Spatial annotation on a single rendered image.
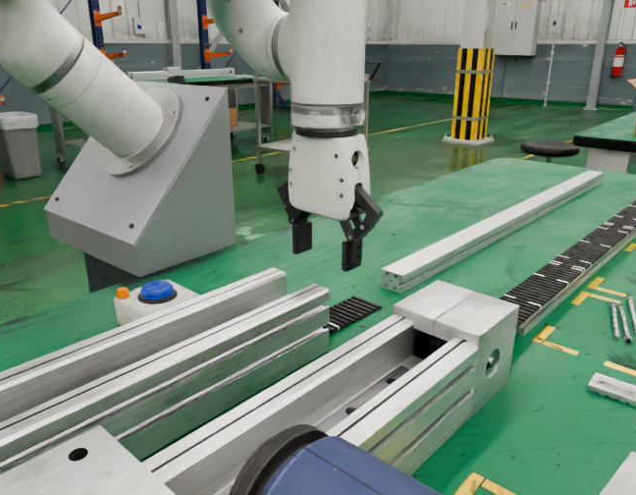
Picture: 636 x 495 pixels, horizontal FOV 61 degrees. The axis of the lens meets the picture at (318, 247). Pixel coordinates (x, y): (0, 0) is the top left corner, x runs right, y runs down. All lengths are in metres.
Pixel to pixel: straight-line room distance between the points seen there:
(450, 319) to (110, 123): 0.65
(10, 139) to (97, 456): 5.21
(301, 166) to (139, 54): 8.66
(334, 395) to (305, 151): 0.29
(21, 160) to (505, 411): 5.24
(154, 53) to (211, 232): 8.48
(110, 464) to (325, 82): 0.43
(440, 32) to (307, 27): 12.52
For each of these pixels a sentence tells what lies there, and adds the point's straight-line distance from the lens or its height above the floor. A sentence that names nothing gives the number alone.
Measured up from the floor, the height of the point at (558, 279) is 0.81.
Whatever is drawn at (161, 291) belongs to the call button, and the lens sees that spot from 0.69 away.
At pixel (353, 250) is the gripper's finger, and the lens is 0.65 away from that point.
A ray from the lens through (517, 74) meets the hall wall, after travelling 12.30.
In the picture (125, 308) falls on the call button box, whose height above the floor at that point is 0.83.
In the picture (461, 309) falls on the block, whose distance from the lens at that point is 0.59.
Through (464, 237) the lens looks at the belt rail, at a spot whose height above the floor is 0.81.
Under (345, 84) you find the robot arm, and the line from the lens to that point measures 0.62.
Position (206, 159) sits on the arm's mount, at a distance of 0.96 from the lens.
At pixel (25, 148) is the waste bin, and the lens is 5.58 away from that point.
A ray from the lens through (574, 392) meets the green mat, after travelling 0.67.
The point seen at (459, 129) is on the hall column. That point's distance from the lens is 7.07.
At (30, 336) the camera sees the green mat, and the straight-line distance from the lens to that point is 0.81.
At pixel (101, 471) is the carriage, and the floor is 0.90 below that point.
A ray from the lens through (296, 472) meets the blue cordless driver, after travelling 0.20.
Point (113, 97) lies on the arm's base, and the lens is 0.97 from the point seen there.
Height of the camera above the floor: 1.13
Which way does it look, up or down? 20 degrees down
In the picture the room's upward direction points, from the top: straight up
